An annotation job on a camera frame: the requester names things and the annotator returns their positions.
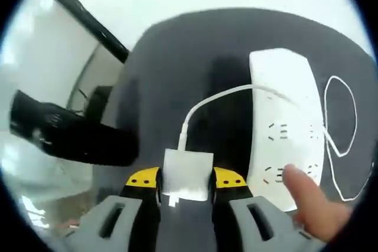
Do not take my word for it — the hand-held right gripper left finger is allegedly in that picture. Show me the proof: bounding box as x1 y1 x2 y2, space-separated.
63 166 162 252

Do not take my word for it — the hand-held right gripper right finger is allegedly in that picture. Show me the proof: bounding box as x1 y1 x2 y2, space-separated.
212 166 325 252

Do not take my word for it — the white charger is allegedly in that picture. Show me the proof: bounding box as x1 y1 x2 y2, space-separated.
162 148 214 207

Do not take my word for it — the white power strip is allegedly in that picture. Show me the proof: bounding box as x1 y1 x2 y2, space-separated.
248 47 325 212

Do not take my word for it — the thin white charging cable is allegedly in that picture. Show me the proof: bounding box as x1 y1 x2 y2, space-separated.
177 75 376 202

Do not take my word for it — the person's right hand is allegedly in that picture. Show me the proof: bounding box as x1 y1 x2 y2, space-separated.
282 163 354 244

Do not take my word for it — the black cylinder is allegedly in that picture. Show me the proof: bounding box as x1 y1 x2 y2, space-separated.
9 89 140 168

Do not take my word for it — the black partition frame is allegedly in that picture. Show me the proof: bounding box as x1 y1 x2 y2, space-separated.
43 0 130 61

